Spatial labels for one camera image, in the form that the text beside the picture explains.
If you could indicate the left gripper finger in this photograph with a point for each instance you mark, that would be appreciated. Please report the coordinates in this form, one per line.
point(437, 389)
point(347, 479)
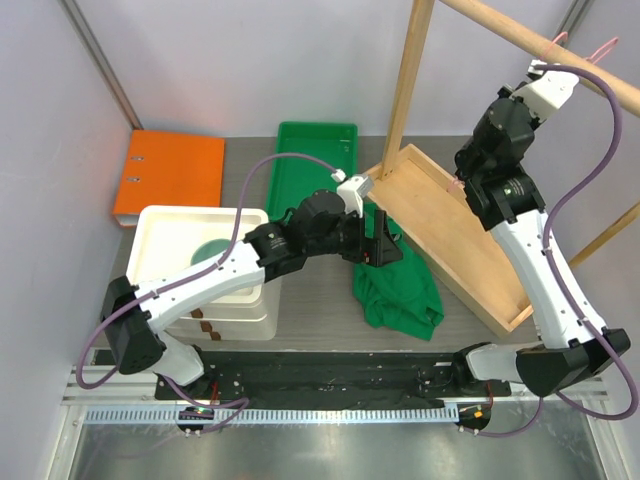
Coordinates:
point(388, 250)
point(382, 234)

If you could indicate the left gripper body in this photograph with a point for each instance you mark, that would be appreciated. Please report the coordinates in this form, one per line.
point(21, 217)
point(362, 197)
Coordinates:
point(370, 251)

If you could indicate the green t shirt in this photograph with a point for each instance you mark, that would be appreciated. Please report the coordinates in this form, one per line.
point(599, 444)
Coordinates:
point(401, 296)

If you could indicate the pink wire hanger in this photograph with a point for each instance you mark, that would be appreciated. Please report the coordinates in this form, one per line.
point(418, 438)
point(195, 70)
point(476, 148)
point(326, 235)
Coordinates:
point(593, 58)

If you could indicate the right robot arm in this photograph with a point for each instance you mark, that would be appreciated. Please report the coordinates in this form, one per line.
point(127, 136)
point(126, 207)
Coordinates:
point(575, 342)

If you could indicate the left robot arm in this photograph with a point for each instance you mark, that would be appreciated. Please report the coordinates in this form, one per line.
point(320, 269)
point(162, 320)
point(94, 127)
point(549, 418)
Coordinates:
point(135, 317)

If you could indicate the wooden clothes rack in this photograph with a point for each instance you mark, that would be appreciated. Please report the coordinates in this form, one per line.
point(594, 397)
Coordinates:
point(419, 195)

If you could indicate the green plastic tray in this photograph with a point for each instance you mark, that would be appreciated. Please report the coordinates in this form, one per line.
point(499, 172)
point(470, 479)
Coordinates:
point(293, 180)

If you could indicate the teal ceramic cup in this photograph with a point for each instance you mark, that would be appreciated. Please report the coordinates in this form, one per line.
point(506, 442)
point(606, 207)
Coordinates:
point(209, 249)

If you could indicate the white stacked containers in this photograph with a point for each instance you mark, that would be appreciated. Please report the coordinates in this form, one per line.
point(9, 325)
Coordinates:
point(166, 241)

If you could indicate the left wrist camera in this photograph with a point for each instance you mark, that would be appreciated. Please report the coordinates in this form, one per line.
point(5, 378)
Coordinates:
point(353, 190)

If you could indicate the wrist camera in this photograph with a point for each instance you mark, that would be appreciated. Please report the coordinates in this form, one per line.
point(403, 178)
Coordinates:
point(545, 92)
point(353, 190)

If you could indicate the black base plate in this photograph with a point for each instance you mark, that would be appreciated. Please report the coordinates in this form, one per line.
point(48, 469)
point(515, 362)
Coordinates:
point(336, 381)

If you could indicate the slotted cable duct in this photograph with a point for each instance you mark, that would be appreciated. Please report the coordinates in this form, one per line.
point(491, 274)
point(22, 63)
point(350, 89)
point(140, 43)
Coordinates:
point(167, 414)

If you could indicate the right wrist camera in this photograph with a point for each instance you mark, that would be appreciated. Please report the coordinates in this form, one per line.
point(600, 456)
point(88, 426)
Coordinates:
point(545, 92)

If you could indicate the orange ring binder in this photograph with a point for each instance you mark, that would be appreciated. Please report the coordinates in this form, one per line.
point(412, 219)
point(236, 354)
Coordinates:
point(169, 169)

